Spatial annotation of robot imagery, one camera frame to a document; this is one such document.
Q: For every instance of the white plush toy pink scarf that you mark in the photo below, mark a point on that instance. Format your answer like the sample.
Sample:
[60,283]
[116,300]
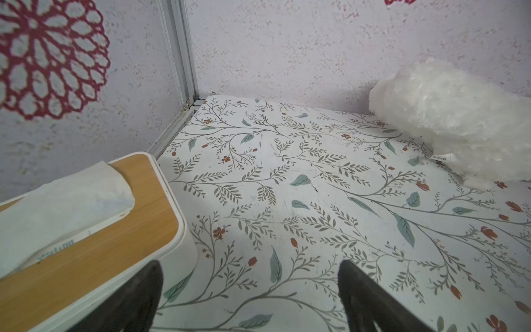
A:
[477,129]

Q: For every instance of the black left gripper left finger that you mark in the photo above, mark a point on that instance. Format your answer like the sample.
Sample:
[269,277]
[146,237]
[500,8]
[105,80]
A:
[132,307]

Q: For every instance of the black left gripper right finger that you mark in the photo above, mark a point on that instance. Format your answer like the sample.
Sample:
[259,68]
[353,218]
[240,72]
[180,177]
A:
[369,307]

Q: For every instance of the white tissue sheet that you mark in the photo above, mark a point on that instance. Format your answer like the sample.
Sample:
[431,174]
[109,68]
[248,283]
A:
[54,212]

